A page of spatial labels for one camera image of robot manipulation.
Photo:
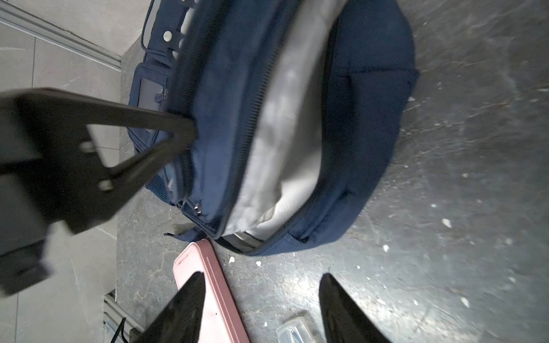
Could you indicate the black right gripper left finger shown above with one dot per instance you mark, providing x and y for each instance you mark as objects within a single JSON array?
[{"x": 180, "y": 320}]

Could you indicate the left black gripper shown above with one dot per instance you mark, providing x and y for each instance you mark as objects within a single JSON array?
[{"x": 59, "y": 162}]

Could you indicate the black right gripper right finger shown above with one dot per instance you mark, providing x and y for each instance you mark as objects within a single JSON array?
[{"x": 343, "y": 320}]

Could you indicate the navy blue student backpack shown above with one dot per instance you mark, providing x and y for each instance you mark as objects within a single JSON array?
[{"x": 298, "y": 106}]

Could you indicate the pink pencil case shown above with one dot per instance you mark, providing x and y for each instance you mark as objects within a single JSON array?
[{"x": 221, "y": 321}]

